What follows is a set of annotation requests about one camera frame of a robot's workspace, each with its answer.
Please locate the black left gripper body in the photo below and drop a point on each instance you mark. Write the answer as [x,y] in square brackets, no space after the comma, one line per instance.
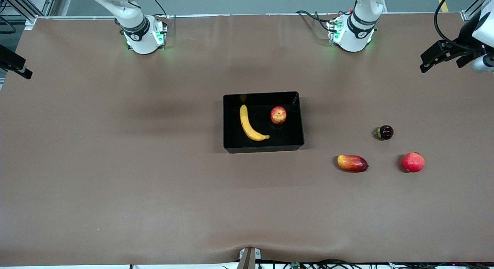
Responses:
[463,44]

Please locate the red yellow mango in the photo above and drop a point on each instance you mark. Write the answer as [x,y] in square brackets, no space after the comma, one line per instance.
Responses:
[352,163]

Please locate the metal table clamp bracket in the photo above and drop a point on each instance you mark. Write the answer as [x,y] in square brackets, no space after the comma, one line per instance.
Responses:
[247,261]

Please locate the red yellow apple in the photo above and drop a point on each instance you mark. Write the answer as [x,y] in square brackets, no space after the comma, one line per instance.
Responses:
[278,115]

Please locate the red pomegranate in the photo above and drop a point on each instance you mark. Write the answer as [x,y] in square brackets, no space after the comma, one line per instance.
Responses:
[413,163]

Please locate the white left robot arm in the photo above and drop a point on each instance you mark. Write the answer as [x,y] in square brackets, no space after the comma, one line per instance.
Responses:
[355,43]

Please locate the dark purple mangosteen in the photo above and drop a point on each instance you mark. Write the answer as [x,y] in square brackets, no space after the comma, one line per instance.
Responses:
[386,132]

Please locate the brown table mat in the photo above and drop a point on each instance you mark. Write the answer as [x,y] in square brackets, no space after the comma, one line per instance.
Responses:
[154,192]

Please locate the silver table edge rail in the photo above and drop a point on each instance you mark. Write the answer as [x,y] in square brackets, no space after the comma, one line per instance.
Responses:
[251,15]

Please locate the yellow banana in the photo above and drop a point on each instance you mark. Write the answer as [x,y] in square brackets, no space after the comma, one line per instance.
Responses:
[244,120]

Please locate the aluminium frame post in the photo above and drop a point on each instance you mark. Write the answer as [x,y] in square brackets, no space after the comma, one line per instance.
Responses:
[467,15]
[31,22]

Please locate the black rectangular plastic box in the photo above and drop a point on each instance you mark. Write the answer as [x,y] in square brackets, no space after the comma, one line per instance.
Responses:
[287,134]

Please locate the small green circuit board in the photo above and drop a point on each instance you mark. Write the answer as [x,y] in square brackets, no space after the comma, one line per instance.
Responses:
[295,265]

